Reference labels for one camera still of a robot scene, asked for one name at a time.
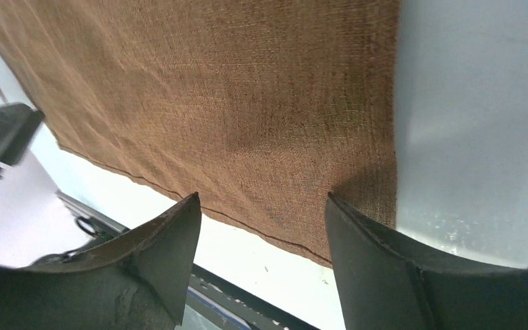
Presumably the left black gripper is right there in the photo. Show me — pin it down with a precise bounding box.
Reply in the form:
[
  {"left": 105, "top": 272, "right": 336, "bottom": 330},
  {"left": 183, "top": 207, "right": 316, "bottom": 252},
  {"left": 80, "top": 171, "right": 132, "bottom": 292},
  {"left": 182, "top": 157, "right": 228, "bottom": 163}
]
[{"left": 0, "top": 102, "right": 45, "bottom": 179}]

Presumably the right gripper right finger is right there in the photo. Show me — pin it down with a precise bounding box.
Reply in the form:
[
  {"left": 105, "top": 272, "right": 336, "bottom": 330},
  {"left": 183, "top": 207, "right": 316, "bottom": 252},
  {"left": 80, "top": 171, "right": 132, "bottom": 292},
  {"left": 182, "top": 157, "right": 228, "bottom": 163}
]
[{"left": 324, "top": 194, "right": 528, "bottom": 329}]

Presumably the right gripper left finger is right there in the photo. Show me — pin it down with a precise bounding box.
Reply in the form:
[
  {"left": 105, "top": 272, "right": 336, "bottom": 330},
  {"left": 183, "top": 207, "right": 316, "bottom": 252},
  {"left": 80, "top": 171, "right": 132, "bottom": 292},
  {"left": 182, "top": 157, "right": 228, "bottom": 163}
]
[{"left": 0, "top": 193, "right": 201, "bottom": 329}]

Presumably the brown cloth napkin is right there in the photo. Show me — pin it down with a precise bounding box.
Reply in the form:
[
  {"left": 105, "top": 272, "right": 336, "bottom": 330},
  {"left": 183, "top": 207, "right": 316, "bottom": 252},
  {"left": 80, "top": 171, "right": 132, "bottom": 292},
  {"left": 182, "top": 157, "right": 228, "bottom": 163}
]
[{"left": 0, "top": 1, "right": 400, "bottom": 266}]

